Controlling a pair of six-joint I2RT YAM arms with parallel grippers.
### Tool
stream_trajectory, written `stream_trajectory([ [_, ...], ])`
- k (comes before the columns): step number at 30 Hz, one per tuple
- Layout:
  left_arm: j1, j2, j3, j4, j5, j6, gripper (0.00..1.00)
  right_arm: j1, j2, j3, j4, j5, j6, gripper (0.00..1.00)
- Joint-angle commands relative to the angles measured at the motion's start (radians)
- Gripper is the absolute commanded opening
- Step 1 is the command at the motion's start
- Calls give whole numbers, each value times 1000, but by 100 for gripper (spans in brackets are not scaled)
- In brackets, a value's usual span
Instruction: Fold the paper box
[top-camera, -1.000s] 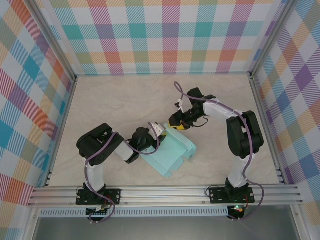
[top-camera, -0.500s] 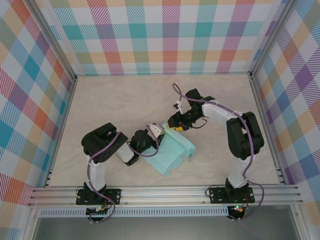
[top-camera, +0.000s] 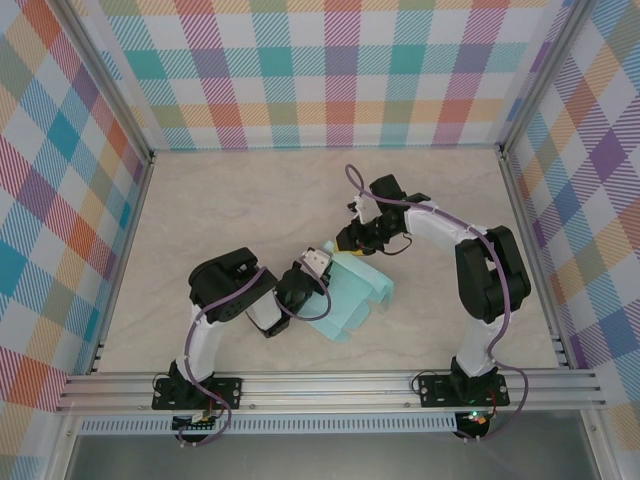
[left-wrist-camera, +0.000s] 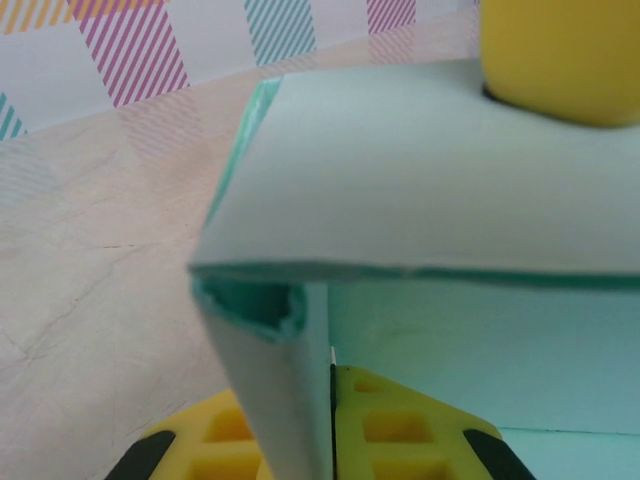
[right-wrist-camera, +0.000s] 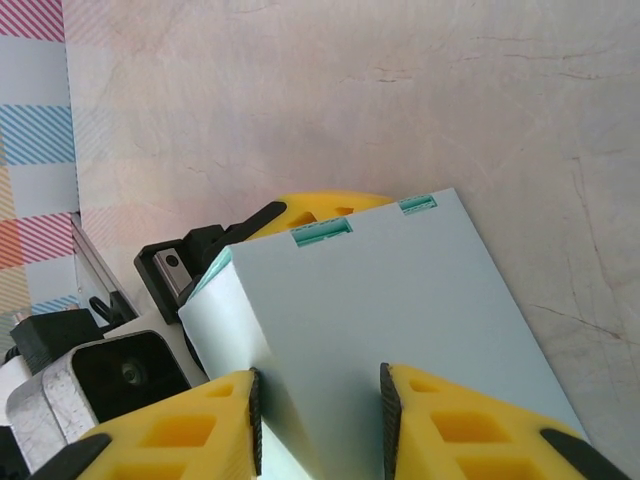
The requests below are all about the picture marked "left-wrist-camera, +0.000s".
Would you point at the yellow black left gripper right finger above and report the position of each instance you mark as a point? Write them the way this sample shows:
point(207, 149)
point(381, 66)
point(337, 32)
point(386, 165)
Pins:
point(400, 440)

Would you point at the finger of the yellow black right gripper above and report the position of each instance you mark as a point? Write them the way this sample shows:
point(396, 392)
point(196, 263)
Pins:
point(560, 55)

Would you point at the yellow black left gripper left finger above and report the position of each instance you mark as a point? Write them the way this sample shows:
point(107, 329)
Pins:
point(210, 440)

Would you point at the light teal paper box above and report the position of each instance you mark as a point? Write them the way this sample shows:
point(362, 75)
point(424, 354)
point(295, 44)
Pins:
point(400, 175)

